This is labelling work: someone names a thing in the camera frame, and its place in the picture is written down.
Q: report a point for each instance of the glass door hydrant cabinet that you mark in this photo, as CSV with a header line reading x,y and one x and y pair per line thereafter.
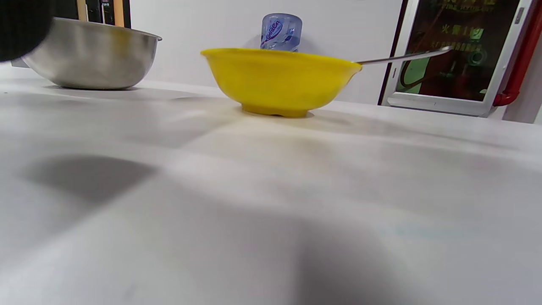
x,y
449,51

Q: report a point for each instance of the steel mixing bowl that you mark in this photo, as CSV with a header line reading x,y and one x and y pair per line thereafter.
x,y
93,55

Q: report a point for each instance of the red pipe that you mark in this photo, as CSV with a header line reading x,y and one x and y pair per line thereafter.
x,y
523,55

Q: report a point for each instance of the black door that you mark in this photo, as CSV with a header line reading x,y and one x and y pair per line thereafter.
x,y
95,10

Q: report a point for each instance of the person's right hand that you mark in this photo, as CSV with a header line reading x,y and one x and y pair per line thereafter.
x,y
19,25

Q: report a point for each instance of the steel spoon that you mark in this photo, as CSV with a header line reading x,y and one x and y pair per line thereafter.
x,y
406,56

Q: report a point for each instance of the blue water bottle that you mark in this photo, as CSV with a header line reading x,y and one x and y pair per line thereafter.
x,y
281,31

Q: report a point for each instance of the yellow plastic bowl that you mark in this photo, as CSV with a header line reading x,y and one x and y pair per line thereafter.
x,y
279,80

